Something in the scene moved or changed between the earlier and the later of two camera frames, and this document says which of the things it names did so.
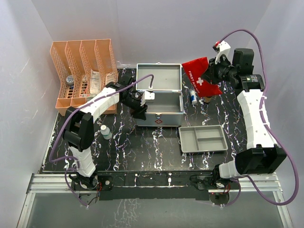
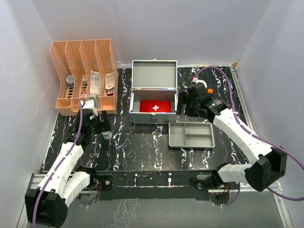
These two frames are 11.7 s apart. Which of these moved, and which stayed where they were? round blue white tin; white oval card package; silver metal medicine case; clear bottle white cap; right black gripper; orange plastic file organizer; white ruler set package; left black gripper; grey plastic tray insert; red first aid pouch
Moved: grey plastic tray insert; right black gripper; red first aid pouch; silver metal medicine case; left black gripper
Stayed: white oval card package; white ruler set package; round blue white tin; orange plastic file organizer; clear bottle white cap
